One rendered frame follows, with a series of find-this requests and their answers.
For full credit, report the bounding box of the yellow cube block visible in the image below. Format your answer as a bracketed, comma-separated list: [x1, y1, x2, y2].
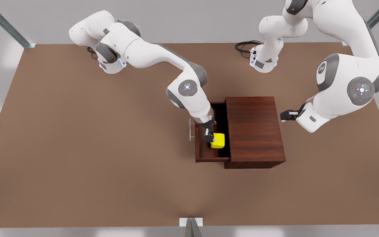
[210, 133, 226, 149]

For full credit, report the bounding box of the brown wooden drawer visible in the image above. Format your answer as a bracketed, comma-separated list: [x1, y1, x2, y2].
[194, 102, 231, 163]

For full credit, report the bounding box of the dark brown wooden cabinet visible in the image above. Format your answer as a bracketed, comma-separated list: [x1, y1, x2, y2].
[224, 96, 287, 170]

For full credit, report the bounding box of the silver drawer handle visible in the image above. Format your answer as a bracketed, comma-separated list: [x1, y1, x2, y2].
[189, 119, 197, 142]

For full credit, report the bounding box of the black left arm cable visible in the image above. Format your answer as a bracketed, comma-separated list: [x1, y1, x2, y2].
[235, 40, 263, 59]

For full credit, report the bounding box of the silver frame post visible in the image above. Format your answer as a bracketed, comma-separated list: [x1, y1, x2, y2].
[341, 0, 379, 47]
[0, 0, 36, 49]
[179, 217, 204, 237]

